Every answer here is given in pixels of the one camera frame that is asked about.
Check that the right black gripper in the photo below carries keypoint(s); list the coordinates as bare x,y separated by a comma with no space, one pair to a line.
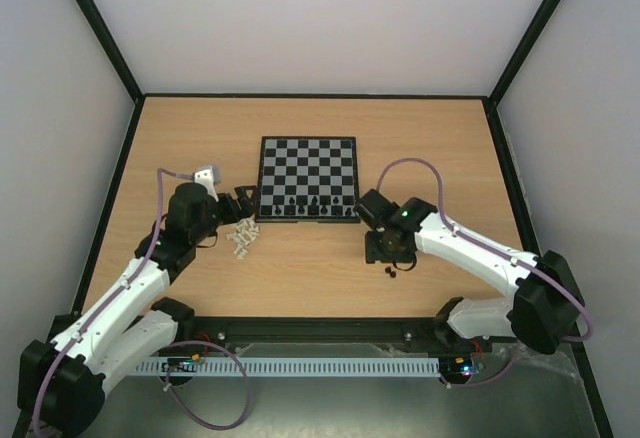
379,249

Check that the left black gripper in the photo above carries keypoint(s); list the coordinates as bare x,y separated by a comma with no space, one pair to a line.
247,207

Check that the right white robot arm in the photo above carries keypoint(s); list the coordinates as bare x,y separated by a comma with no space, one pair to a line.
539,301

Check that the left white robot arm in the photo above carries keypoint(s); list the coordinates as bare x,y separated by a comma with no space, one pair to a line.
65,381

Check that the pile of white chess pieces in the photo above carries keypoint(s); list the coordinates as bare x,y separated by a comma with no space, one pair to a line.
245,233

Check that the black grey chessboard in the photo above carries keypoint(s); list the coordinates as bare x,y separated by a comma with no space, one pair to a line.
302,167

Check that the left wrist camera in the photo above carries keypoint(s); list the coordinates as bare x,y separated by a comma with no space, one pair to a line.
208,176

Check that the black aluminium rail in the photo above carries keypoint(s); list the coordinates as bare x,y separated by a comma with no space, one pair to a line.
413,335

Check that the black frame post left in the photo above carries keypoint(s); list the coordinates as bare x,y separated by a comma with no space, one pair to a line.
98,25

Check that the black frame post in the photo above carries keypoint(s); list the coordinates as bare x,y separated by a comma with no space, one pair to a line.
98,25
534,30

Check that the black frame post right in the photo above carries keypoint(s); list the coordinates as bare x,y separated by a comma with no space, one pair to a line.
534,30

